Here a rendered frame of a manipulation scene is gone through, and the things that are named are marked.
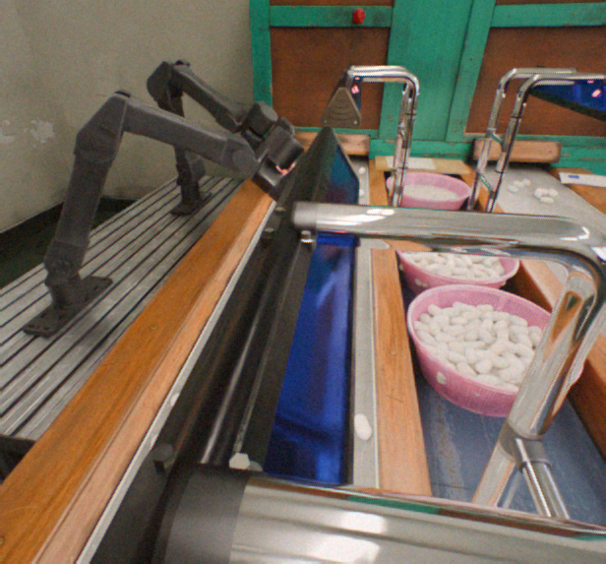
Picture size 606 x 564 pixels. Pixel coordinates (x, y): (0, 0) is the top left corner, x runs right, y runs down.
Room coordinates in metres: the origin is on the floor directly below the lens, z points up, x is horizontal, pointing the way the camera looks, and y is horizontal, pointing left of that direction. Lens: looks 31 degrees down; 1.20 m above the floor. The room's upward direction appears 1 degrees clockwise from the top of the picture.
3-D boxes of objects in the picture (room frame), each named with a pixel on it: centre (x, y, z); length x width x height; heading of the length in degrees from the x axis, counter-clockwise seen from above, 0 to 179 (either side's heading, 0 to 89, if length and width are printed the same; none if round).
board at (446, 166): (1.43, -0.44, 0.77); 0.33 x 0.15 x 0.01; 83
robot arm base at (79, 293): (0.68, 0.51, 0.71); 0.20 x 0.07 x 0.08; 169
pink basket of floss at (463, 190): (1.21, -0.41, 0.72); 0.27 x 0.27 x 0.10
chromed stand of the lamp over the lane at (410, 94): (1.07, -0.19, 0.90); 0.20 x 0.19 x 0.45; 173
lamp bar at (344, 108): (1.08, -0.11, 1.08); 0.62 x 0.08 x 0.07; 173
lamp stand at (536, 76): (1.02, -0.58, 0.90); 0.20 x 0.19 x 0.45; 173
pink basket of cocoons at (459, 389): (0.50, -0.32, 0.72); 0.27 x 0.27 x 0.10
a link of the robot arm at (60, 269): (0.69, 0.50, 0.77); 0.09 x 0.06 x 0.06; 16
